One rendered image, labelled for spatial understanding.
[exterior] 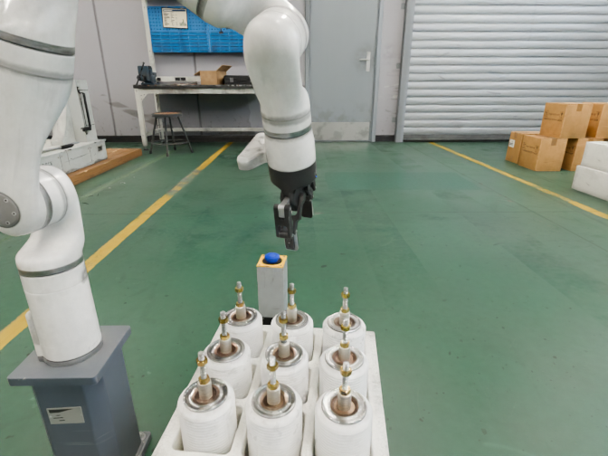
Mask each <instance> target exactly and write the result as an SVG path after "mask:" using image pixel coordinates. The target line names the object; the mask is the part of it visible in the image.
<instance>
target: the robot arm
mask: <svg viewBox="0 0 608 456"><path fill-rule="evenodd" d="M176 1H178V2H179V3H180V4H182V5H183V6H185V7H186V8H187V9H189V10H190V11H191V12H193V13H194V14H196V15H197V16H199V17H200V18H201V19H202V20H204V21H205V22H207V23H208V24H210V25H212V26H214V27H217V28H230V29H233V30H234V31H236V32H237V33H239V34H241V35H243V55H244V60H245V64H246V68H247V71H248V73H249V76H250V79H251V82H252V86H253V88H254V91H255V93H256V96H257V98H258V100H259V102H260V104H261V117H262V124H263V129H264V133H258V134H257V135H256V136H255V137H254V138H253V139H252V141H251V142H250V143H249V144H248V145H247V147H246V148H245V149H244V150H243V151H242V153H241V154H240V155H239V156H238V157H237V163H238V167H239V169H240V170H246V171H247V170H251V169H254V168H255V167H257V166H259V165H262V164H264V163H267V162H268V168H269V173H270V179H271V182H272V183H273V184H274V185H275V186H277V187H278V188H279V189H280V190H281V192H280V204H274V206H273V212H274V220H275V229H276V236H277V237H279V238H284V242H285V247H286V249H287V250H291V251H297V250H298V248H299V241H298V234H297V227H298V221H299V220H300V219H301V216H303V217H308V218H312V216H313V204H312V200H311V199H313V197H314V195H313V191H315V190H316V182H315V179H316V177H317V163H316V151H315V140H314V136H313V132H312V127H311V114H310V104H309V95H308V93H307V91H306V89H305V88H304V87H302V81H301V75H300V66H299V57H300V56H301V55H302V53H304V51H305V49H306V47H307V45H308V41H309V29H308V26H307V23H306V21H305V19H304V17H303V16H302V14H301V13H300V12H299V11H298V10H297V9H296V8H295V7H294V6H293V5H292V4H291V3H289V2H288V1H287V0H176ZM78 3H79V0H0V232H1V233H4V234H7V235H11V236H20V235H25V234H28V233H30V234H31V235H30V237H29V239H28V241H27V242H26V244H25V245H24V246H23V247H22V248H21V250H20V251H19V252H18V253H17V254H16V256H15V263H16V267H17V270H18V272H19V276H20V279H21V282H22V285H23V288H24V293H25V297H26V299H27V303H28V306H29V309H30V310H29V311H28V312H27V313H26V314H25V318H26V321H27V324H28V328H29V330H30V333H31V336H32V340H33V344H34V347H35V351H36V354H37V356H38V360H39V361H44V362H46V363H47V364H48V365H50V366H71V365H75V364H78V363H80V362H82V361H84V360H86V359H88V358H90V357H91V356H93V355H95V354H96V353H97V352H98V351H99V350H100V348H101V346H102V343H103V342H102V337H101V332H100V326H99V321H98V317H97V313H96V309H95V305H94V301H93V297H92V293H91V288H90V281H89V277H88V273H87V269H86V265H85V261H84V258H83V253H82V249H83V246H84V241H85V237H84V231H83V224H82V219H81V208H80V203H79V198H78V195H77V192H76V190H75V187H74V185H73V183H72V181H71V180H70V178H69V177H68V176H67V175H66V174H65V173H64V172H62V171H61V169H59V168H57V167H55V166H40V162H41V155H42V152H43V146H44V143H45V141H46V139H47V138H48V136H49V134H50V132H51V130H52V128H53V126H54V125H55V123H56V121H57V119H58V118H59V117H60V115H61V113H62V111H63V109H64V107H65V105H66V103H67V101H68V99H69V97H70V95H71V89H72V84H73V75H74V63H75V55H74V54H75V38H76V25H77V14H78ZM292 211H294V212H297V214H295V215H291V214H292ZM292 220H293V225H292Z"/></svg>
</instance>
